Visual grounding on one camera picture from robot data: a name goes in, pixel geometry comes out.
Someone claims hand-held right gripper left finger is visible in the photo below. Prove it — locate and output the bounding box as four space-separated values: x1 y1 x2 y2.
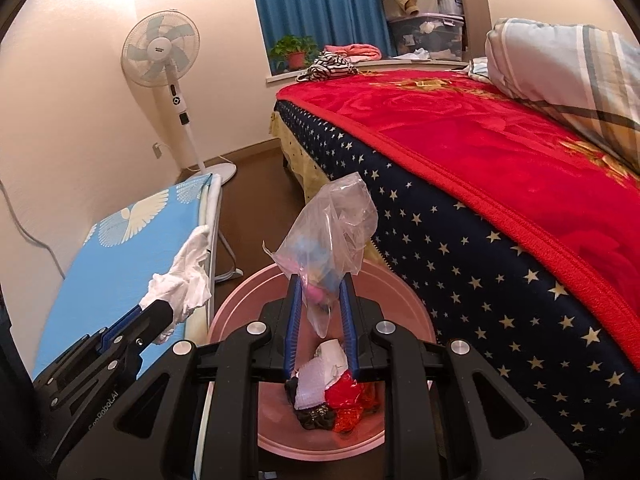
56 272 306 480

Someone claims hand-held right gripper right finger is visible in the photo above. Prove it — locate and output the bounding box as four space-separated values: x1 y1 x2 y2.
339 272 586 480

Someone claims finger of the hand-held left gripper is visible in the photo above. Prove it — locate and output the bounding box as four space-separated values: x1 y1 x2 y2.
106 299 176 357
101 301 152 347

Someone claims white paper carton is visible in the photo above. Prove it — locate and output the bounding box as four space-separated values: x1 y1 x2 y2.
314 339 349 378

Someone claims white tissue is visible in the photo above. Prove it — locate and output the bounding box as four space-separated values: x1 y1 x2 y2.
139 225 216 346

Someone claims glossy red packet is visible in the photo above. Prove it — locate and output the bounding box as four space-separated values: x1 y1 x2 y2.
325 369 371 435

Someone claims black-gold patterned cloth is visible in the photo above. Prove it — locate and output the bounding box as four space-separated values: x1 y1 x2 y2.
299 404 337 432

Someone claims clear plastic bag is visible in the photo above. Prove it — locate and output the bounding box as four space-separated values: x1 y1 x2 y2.
262 172 379 338

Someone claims pink plastic bin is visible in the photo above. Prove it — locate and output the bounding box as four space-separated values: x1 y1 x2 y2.
206 261 437 465

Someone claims blue feather-print mat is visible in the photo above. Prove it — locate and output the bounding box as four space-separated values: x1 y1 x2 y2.
32 174 213 381

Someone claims navy star-print blanket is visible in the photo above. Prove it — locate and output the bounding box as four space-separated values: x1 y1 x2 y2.
275 100 640 463

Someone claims white folding table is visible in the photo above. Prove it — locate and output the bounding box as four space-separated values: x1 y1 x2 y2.
185 174 247 480

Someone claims yellow star-print bed sheet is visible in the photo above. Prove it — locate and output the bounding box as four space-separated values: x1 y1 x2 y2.
270 110 386 271

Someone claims red floral blanket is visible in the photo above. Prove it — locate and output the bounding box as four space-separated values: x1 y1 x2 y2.
276 71 640 341

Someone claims white window sill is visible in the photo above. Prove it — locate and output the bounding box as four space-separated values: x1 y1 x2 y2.
265 57 473 85

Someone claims striped black-white cloth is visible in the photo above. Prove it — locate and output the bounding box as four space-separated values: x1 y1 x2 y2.
296 51 361 83

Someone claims potted green plant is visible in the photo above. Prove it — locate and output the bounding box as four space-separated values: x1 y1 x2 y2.
268 35 318 72

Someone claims pink cloth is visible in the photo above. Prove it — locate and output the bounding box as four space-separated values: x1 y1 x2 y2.
324 44 383 63

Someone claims white-blue crumpled cloth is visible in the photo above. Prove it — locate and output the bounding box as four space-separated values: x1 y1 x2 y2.
467 57 493 81

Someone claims large clear storage box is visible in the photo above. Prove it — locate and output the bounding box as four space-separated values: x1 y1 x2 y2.
387 12 466 61

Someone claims blue curtain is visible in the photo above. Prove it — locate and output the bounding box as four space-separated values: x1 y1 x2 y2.
247 0 418 73

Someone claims plaid pillow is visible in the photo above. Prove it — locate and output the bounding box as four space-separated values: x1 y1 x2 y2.
485 17 640 173

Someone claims grey wall cable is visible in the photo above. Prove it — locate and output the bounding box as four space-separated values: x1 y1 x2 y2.
0 177 66 281

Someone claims white pedestal fan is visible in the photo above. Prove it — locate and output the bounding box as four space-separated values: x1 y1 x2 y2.
121 8 238 186

